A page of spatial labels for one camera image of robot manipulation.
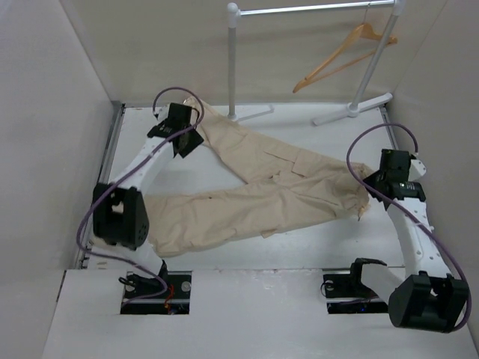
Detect left aluminium table rail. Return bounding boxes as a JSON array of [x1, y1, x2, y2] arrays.
[[73, 101, 126, 269]]

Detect right aluminium table rail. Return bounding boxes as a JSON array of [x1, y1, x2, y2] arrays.
[[379, 105, 435, 233]]

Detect white metal clothes rack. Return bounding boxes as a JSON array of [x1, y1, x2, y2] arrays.
[[227, 1, 406, 126]]

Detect aluminium table rail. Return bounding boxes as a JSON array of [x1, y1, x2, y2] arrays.
[[73, 101, 126, 269], [379, 105, 435, 233]]

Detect beige trousers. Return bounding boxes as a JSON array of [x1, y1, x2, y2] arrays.
[[144, 96, 372, 257]]

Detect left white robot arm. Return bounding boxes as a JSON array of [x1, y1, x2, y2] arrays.
[[92, 103, 205, 298]]

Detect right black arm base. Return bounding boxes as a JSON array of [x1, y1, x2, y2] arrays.
[[320, 258, 388, 314]]

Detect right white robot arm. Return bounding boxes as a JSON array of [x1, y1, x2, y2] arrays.
[[347, 149, 470, 333]]

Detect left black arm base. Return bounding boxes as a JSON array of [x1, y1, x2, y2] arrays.
[[118, 271, 192, 315]]

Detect wooden clothes hanger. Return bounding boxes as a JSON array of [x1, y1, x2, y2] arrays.
[[293, 22, 383, 93]]

